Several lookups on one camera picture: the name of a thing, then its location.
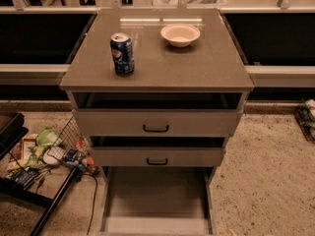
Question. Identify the white paper bowl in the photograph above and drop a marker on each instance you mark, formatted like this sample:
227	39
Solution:
180	35

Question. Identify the black wire basket left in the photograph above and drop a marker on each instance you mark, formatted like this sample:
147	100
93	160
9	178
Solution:
70	148

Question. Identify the blue Pepsi can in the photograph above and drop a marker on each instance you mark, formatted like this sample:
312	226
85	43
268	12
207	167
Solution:
122	54

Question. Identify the grey top drawer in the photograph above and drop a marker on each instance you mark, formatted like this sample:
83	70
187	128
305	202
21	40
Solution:
158	122

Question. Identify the black wire basket right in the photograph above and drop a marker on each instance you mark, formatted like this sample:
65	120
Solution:
305	117

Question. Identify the grey drawer cabinet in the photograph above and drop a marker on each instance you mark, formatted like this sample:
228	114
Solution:
208	74

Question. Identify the blue snack packet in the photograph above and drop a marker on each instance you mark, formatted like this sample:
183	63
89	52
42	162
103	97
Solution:
25	178

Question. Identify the grey middle drawer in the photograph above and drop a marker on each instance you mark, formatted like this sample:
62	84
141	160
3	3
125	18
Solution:
157	151

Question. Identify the grey drawer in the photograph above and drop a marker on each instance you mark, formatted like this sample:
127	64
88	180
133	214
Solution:
157	201
157	151
158	122

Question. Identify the grey bottom drawer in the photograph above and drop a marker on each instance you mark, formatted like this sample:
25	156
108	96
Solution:
157	201

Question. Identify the green snack bag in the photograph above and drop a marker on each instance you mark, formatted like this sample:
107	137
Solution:
44	148

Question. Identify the black wire basket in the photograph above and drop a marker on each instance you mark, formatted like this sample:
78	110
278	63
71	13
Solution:
305	117
70	148

